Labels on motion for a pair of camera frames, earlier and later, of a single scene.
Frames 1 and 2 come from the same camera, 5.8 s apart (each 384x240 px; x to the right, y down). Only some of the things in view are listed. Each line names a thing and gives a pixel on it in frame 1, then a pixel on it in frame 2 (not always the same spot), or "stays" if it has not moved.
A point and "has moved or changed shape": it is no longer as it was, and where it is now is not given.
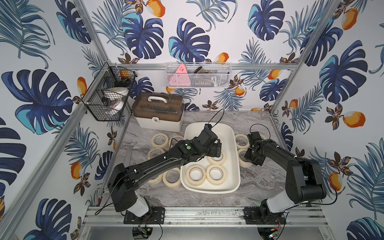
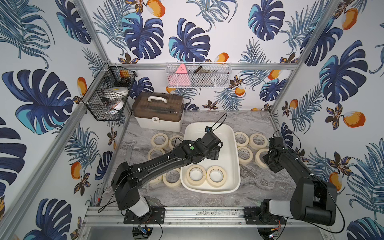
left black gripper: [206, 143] stays
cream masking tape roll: [242, 141] stays
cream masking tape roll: [170, 140] stays
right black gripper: [258, 161] to [275, 168]
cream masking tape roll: [210, 160] has moved or changed shape
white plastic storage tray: [227, 134] stays
